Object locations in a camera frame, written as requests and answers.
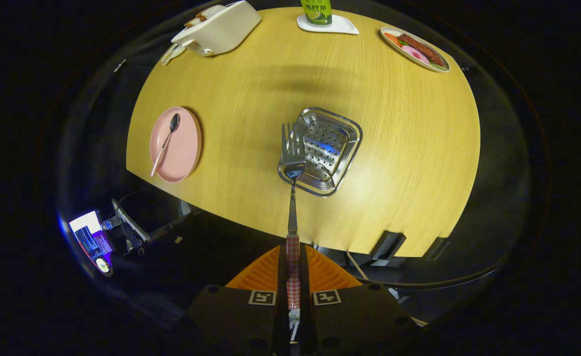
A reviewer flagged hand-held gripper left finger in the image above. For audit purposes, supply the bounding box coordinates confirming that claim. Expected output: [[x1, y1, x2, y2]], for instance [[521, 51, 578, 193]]
[[187, 245, 290, 356]]

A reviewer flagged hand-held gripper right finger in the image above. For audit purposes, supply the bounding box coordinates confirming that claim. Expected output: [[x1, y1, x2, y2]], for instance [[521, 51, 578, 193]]
[[299, 245, 419, 356]]

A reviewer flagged fork with red checked handle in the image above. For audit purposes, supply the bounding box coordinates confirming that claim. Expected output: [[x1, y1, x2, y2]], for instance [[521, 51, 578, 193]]
[[278, 122, 307, 310]]

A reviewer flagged perforated metal drain basket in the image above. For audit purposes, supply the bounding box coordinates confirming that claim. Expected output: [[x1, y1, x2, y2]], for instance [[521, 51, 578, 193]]
[[278, 107, 363, 197]]

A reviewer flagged spoon with red checked handle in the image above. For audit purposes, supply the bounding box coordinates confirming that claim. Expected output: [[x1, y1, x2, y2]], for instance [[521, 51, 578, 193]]
[[150, 113, 181, 177]]

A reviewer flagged pink round plate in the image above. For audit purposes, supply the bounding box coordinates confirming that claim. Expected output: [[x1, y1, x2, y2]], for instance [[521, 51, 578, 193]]
[[150, 106, 203, 184]]

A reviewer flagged white bread tray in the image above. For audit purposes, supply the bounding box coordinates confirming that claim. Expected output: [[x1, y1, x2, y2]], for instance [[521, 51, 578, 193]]
[[171, 0, 262, 57]]

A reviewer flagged white plate with food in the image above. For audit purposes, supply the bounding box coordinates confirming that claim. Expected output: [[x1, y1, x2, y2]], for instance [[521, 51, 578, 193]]
[[380, 26, 451, 73]]

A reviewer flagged white square coaster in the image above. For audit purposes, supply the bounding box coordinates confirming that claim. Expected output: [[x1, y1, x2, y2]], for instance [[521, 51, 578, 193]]
[[297, 14, 360, 35]]

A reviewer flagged green label drink bottle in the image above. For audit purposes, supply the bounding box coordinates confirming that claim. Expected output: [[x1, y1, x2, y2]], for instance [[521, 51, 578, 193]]
[[300, 0, 333, 27]]

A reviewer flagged sliced brown bread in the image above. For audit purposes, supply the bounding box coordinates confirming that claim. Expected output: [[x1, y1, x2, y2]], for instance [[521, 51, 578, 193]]
[[184, 4, 228, 28]]

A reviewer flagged white cable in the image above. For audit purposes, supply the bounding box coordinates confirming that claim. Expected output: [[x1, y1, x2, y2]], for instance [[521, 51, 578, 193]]
[[345, 250, 428, 328]]

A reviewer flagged black table bracket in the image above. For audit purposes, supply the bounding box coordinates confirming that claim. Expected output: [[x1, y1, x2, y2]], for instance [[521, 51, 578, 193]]
[[370, 230, 407, 262], [423, 237, 450, 261]]

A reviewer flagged black cable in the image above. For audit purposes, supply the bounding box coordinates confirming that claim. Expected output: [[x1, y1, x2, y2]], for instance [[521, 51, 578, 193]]
[[355, 265, 499, 290]]

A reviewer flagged grey phone mount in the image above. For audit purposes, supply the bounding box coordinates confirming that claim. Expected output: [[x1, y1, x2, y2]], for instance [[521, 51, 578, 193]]
[[104, 198, 152, 253]]

